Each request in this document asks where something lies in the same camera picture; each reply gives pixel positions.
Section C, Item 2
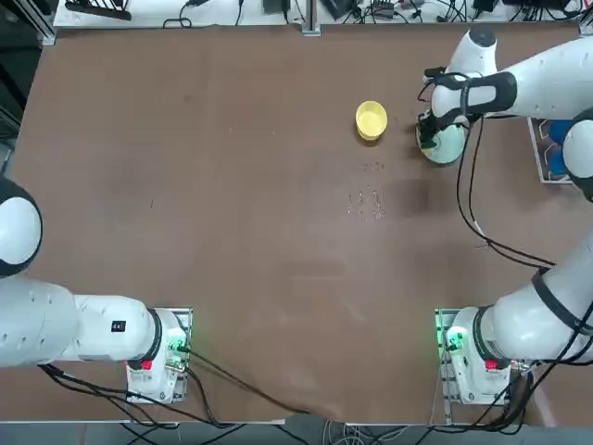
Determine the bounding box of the aluminium frame post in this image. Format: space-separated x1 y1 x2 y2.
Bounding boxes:
301 0 322 36

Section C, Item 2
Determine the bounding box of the long black power brick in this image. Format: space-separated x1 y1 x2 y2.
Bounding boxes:
322 0 354 20

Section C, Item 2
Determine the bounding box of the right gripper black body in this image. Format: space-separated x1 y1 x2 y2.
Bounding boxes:
421 108 442 134

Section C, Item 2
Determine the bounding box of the white metal dish rack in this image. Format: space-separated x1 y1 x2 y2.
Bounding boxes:
527 118 578 185

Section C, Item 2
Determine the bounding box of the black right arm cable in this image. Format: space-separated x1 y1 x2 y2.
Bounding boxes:
456 113 557 270

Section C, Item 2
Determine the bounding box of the small yellow dish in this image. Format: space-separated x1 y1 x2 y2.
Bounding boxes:
355 100 389 141

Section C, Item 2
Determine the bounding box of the black left arm base cable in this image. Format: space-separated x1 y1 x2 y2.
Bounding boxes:
183 345 311 416

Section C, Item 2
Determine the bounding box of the pale green plate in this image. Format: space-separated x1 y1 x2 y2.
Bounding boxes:
418 123 466 166

